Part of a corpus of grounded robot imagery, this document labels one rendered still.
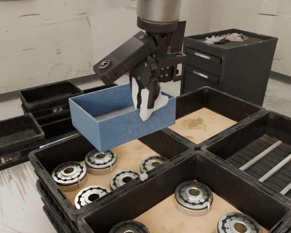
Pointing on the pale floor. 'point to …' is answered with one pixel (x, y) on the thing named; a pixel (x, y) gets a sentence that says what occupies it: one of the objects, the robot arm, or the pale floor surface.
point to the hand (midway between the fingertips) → (140, 115)
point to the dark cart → (229, 64)
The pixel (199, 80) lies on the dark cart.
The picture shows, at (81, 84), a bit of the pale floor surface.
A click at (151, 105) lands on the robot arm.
